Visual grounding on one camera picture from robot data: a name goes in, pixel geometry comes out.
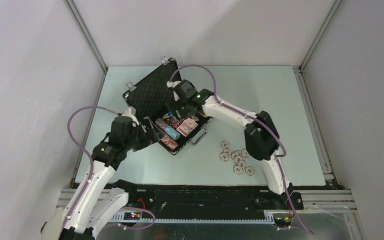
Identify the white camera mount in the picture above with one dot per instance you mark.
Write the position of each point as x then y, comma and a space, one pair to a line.
130, 112
171, 86

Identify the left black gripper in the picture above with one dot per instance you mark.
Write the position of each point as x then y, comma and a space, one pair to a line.
152, 129

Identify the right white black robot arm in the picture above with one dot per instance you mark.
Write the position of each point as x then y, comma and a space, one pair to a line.
262, 140

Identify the red white chip row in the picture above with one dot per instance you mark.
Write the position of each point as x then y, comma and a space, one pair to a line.
169, 142

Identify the light blue chip stack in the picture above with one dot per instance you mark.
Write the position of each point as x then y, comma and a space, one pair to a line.
171, 132

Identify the red dice in case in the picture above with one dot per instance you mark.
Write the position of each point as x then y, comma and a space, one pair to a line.
175, 123

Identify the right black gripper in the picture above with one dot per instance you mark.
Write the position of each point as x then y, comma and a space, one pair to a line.
175, 105

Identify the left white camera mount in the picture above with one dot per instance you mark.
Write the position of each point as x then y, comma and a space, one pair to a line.
130, 112

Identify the white red chip stack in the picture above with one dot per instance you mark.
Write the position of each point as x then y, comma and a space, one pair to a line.
238, 157

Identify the black poker set case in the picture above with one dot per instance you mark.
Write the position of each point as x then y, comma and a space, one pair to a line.
149, 97

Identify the red playing card deck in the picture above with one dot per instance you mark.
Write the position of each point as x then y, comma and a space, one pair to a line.
187, 126

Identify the purple grey chip stack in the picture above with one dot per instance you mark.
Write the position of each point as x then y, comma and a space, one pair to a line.
161, 123

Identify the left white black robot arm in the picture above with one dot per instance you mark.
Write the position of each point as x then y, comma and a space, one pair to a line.
81, 219

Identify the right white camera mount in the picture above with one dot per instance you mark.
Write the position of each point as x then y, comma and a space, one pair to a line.
171, 86

